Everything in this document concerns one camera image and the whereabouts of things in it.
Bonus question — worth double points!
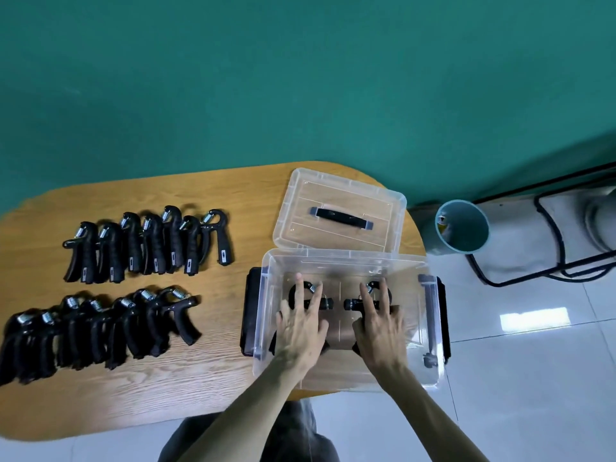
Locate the black grip strengthener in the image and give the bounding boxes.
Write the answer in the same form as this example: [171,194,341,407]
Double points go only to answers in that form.
[342,279,403,357]
[268,282,336,357]

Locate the clear plastic storage box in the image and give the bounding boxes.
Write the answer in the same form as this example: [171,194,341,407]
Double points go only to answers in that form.
[239,248,451,391]

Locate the clear lid with black handle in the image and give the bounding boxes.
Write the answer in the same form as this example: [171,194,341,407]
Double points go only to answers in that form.
[271,167,407,259]

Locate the person's left hand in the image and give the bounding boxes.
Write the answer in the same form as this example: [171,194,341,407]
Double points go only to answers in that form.
[273,273,330,376]

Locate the person's dark trousers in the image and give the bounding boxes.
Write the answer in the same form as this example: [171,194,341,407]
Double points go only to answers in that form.
[158,398,340,462]

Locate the person's left forearm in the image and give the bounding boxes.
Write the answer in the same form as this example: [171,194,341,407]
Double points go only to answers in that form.
[178,358,316,462]

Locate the black metal stand frame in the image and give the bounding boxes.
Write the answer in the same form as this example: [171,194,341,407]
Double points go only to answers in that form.
[469,160,616,288]

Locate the person's right hand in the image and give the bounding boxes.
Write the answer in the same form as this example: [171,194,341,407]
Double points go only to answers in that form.
[352,277,410,381]

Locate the wooden table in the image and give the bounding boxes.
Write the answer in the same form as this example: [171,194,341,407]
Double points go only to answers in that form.
[0,160,429,441]

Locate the person's right forearm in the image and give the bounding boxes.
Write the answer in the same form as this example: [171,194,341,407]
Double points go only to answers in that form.
[373,365,490,462]

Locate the grey round object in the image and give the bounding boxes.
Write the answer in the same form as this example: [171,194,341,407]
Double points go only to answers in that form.
[585,186,616,253]

